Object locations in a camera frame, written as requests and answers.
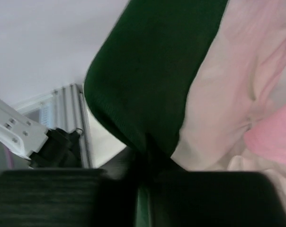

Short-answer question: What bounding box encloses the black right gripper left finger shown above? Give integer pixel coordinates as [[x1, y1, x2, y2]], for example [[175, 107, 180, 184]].
[[0, 151, 137, 227]]

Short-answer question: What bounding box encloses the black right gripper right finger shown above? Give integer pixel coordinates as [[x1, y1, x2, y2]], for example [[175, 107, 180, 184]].
[[146, 153, 286, 227]]

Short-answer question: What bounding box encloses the pink t shirt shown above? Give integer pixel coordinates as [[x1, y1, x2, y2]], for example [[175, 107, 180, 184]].
[[244, 104, 286, 165]]

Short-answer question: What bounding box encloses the green and white t shirt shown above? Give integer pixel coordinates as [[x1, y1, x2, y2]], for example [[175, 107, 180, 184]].
[[83, 0, 286, 227]]

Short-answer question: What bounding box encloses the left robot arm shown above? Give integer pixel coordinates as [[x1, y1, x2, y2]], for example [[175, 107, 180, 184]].
[[0, 99, 83, 168]]

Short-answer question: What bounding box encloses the aluminium mounting rail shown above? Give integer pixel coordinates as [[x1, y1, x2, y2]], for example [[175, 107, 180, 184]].
[[15, 84, 93, 168]]

